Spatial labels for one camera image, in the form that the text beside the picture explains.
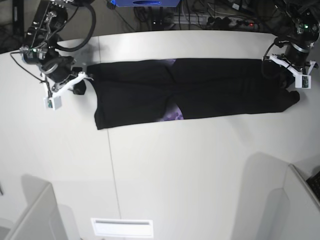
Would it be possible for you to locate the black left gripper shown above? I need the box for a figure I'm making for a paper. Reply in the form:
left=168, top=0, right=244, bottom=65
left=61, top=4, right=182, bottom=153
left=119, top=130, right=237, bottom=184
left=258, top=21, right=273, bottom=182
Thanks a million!
left=279, top=43, right=311, bottom=88

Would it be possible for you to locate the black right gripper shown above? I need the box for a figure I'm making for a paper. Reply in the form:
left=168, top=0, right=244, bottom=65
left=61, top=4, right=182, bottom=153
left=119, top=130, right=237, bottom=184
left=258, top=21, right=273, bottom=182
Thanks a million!
left=39, top=56, right=87, bottom=96

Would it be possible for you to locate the black T-shirt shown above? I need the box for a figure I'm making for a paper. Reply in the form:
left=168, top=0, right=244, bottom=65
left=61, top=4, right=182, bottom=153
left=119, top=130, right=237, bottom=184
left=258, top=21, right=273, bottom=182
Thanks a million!
left=87, top=58, right=300, bottom=130

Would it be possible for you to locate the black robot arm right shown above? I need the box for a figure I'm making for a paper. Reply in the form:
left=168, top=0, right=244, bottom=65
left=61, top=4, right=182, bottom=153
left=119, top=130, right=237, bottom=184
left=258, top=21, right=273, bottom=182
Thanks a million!
left=16, top=0, right=97, bottom=98

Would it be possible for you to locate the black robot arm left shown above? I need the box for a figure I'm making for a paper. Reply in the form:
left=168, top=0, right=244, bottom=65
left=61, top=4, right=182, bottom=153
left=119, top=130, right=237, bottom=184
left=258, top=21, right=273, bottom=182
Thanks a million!
left=261, top=0, right=320, bottom=89

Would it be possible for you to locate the blue box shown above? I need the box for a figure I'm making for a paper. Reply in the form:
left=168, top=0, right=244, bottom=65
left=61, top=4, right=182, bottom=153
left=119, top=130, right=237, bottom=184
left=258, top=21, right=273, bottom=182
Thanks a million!
left=111, top=0, right=180, bottom=8

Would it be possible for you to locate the black keyboard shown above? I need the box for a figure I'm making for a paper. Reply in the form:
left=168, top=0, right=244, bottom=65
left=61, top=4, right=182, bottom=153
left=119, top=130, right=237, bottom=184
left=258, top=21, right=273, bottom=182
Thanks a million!
left=306, top=173, right=320, bottom=200

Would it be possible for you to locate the white partition panel right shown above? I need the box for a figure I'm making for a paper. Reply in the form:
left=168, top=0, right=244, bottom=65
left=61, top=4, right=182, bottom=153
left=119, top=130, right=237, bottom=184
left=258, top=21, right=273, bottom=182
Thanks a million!
left=259, top=164, right=320, bottom=240

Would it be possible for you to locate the white partition panel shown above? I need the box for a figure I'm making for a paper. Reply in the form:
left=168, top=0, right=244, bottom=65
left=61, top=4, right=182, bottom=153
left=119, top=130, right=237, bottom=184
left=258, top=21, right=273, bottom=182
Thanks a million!
left=259, top=164, right=320, bottom=240
left=0, top=182, right=68, bottom=240

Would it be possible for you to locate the white partition panel left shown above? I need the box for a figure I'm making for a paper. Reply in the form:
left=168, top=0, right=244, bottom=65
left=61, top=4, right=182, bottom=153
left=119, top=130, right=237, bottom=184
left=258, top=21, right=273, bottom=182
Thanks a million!
left=0, top=182, right=68, bottom=240

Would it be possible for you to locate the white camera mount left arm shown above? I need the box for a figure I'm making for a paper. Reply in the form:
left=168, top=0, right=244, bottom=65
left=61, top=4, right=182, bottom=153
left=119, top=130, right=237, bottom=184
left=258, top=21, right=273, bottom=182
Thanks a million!
left=261, top=54, right=320, bottom=89

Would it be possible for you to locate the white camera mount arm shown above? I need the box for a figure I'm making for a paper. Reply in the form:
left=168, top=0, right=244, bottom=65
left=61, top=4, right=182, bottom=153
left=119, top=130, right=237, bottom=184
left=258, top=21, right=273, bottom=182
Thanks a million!
left=43, top=71, right=94, bottom=111
left=261, top=54, right=320, bottom=89

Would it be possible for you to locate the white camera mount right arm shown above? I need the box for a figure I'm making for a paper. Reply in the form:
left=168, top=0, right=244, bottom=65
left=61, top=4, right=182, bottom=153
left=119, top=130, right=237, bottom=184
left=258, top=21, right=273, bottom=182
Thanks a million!
left=43, top=71, right=94, bottom=111

